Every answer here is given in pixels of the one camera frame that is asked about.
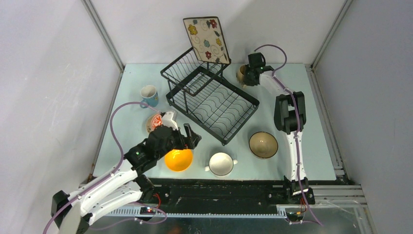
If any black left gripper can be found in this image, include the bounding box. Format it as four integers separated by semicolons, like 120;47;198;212
156;123;201;160

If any beige ceramic mug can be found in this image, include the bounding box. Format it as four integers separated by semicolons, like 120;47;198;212
236;65;246;88

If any blue floral mug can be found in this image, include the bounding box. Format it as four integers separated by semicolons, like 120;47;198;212
140;85;159;108

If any square floral ceramic plate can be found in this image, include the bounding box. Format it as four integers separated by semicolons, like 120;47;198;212
183;16;231;64

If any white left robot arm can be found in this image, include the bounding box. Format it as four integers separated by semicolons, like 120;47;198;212
43;124;202;234

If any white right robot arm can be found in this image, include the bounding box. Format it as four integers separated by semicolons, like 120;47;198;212
237;65;312;205

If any yellow orange bowl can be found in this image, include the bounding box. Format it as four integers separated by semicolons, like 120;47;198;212
164;149;193;172

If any orange patterned white bowl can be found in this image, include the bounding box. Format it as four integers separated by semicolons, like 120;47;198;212
150;114;163;131

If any beige saucer plate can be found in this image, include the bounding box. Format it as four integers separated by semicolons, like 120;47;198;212
146;114;155;133

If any tan bowl with dark rim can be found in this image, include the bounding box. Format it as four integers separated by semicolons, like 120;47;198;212
248;132;279;159

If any left electronics board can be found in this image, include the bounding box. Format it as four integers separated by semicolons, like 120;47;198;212
139;206;157;215

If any electronics board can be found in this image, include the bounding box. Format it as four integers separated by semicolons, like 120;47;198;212
285;212;305;225
139;206;157;215

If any right electronics board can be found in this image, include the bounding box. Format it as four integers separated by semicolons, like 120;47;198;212
285;212;305;225

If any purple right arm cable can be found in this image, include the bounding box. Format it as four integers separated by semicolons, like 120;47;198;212
254;44;323;227

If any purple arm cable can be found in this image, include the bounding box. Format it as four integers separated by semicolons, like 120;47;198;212
254;44;323;227
42;101;169;234

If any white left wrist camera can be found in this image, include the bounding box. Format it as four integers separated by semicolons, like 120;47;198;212
161;111;179;130

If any black wire dish rack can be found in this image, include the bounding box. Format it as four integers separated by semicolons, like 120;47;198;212
160;48;260;145

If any white two-handled soup bowl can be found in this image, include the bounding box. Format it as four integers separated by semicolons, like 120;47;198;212
204;153;238;177

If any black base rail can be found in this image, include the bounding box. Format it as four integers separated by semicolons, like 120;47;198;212
123;175;315;215

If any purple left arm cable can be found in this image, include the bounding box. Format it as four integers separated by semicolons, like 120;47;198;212
42;101;169;234

